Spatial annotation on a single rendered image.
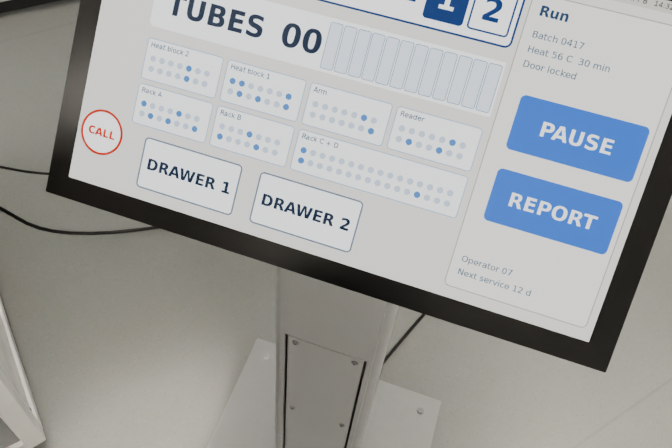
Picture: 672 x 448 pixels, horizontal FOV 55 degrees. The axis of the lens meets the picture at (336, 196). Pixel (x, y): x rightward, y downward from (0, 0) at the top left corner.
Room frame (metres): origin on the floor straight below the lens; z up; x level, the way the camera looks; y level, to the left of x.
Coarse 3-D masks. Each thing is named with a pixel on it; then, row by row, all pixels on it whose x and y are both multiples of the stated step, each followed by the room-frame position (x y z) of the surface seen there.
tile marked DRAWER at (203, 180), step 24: (144, 144) 0.39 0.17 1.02; (168, 144) 0.39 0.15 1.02; (144, 168) 0.38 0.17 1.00; (168, 168) 0.38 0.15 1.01; (192, 168) 0.38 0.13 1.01; (216, 168) 0.38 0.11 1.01; (240, 168) 0.37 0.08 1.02; (168, 192) 0.36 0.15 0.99; (192, 192) 0.36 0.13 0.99; (216, 192) 0.36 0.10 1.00
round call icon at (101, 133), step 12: (84, 108) 0.42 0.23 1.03; (96, 108) 0.42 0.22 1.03; (84, 120) 0.41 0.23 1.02; (96, 120) 0.41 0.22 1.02; (108, 120) 0.41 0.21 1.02; (120, 120) 0.41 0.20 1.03; (84, 132) 0.40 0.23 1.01; (96, 132) 0.40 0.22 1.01; (108, 132) 0.40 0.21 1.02; (120, 132) 0.40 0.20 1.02; (84, 144) 0.40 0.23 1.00; (96, 144) 0.40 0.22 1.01; (108, 144) 0.39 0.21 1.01; (120, 144) 0.39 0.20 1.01; (108, 156) 0.39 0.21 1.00
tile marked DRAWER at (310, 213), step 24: (264, 192) 0.36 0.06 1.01; (288, 192) 0.36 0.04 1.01; (312, 192) 0.36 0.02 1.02; (264, 216) 0.34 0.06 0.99; (288, 216) 0.34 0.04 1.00; (312, 216) 0.34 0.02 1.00; (336, 216) 0.34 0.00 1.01; (360, 216) 0.34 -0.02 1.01; (312, 240) 0.33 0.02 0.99; (336, 240) 0.33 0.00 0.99
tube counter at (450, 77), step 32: (288, 32) 0.45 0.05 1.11; (320, 32) 0.44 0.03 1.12; (352, 32) 0.44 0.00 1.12; (384, 32) 0.44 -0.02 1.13; (320, 64) 0.43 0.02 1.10; (352, 64) 0.43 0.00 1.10; (384, 64) 0.42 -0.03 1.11; (416, 64) 0.42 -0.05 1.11; (448, 64) 0.42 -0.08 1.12; (480, 64) 0.42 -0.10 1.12; (416, 96) 0.40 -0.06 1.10; (448, 96) 0.40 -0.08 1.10; (480, 96) 0.40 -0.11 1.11
